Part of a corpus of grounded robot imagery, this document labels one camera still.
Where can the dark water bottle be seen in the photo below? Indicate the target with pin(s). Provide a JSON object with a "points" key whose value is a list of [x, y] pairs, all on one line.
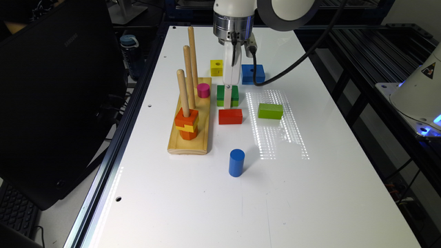
{"points": [[132, 54]]}

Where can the orange hexagon block bottom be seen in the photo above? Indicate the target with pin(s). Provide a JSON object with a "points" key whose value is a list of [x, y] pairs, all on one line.
{"points": [[188, 135]]}

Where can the red rectangular block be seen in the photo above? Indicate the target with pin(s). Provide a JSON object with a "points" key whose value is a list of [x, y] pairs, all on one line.
{"points": [[230, 116]]}

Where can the blue square block with hole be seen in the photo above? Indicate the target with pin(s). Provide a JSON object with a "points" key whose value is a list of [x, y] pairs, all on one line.
{"points": [[248, 71]]}

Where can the wooden peg board base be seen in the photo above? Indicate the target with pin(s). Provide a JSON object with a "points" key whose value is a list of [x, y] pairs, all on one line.
{"points": [[198, 145]]}

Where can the wooden peg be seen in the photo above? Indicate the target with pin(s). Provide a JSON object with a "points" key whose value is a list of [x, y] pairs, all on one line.
{"points": [[190, 85], [192, 48], [183, 92]]}

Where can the magenta cylinder block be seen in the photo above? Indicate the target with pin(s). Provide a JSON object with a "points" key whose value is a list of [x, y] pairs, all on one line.
{"points": [[203, 90]]}

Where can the monitor stand base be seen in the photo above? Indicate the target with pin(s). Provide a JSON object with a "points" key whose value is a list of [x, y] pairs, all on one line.
{"points": [[123, 11]]}

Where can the dark green square block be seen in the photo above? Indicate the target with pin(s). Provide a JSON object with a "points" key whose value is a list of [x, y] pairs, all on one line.
{"points": [[220, 94]]}

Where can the front wooden peg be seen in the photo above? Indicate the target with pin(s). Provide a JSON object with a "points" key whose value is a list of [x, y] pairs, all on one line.
{"points": [[183, 92]]}

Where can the light green rectangular block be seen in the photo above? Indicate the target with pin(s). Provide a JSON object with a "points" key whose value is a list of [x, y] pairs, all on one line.
{"points": [[270, 111]]}

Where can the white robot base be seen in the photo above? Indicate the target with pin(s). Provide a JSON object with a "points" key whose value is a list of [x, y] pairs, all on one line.
{"points": [[417, 99]]}

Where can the orange square block top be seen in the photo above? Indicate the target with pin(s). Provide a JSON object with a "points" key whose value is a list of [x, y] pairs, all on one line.
{"points": [[182, 121]]}

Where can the black Samsung monitor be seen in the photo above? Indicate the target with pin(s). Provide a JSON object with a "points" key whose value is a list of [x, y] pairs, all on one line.
{"points": [[63, 83]]}

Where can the yellow square block with hole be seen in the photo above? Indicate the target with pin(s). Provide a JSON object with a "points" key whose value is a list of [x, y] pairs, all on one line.
{"points": [[216, 67]]}

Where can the rear wooden peg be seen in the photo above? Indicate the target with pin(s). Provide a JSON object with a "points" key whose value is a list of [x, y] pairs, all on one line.
{"points": [[192, 48]]}

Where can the middle wooden peg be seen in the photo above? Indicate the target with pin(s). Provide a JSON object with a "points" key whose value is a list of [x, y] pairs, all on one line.
{"points": [[190, 85]]}

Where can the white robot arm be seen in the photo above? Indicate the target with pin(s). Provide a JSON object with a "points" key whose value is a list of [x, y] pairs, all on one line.
{"points": [[233, 23]]}

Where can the blue cylinder block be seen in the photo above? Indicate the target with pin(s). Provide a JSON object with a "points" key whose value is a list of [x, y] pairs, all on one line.
{"points": [[236, 162]]}

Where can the black keyboard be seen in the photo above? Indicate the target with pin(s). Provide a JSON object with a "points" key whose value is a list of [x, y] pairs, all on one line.
{"points": [[17, 211]]}

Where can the yellow block on peg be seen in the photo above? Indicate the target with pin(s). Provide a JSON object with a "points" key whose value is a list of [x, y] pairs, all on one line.
{"points": [[187, 128]]}

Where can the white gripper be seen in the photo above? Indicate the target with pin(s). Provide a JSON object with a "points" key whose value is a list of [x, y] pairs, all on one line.
{"points": [[232, 61]]}

